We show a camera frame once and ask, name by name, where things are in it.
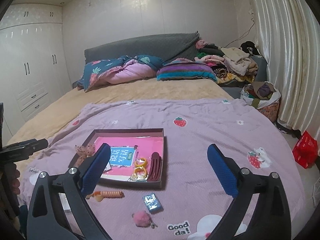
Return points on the pile of folded clothes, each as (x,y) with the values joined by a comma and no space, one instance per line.
(233,66)

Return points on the red bag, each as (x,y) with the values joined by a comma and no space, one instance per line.
(305,152)

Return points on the white wardrobe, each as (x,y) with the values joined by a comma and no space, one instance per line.
(33,65)

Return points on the maroon hair claw clip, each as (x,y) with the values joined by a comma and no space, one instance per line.
(155,167)

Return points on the tan fleece bed sheet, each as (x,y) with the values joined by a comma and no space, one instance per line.
(60,113)

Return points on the dark grey headboard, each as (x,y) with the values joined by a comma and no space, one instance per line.
(165,46)

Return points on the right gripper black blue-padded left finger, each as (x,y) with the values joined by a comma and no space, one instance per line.
(46,216)

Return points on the earring card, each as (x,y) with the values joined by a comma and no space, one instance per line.
(107,167)

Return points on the pink pompom keychain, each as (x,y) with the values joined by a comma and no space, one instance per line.
(143,220)

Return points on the blue pink folded duvet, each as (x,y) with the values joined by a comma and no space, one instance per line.
(120,70)

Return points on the lilac quilted bed cover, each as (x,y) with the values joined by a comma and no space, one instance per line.
(192,196)

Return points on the beige dotted mesh bow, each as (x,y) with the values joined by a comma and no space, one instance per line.
(83,152)

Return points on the blue small packet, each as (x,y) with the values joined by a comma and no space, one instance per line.
(152,203)

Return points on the yellow earrings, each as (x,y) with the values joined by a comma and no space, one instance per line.
(140,168)

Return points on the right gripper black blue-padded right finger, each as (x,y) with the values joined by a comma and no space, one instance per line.
(271,217)

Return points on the person's left hand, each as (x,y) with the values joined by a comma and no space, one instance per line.
(15,182)

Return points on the white small jewelry card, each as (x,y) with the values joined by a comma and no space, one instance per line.
(64,202)

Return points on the purple striped pillow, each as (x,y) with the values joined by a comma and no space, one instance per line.
(185,69)

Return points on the bag of clothes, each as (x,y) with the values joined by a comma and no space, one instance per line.
(264,97)

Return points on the cream pleated curtain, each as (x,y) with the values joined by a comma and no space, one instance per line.
(288,38)

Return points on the orange spiral hair clip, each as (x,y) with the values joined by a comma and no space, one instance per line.
(101,195)

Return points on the dark shallow cardboard tray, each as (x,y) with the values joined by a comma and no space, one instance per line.
(153,132)

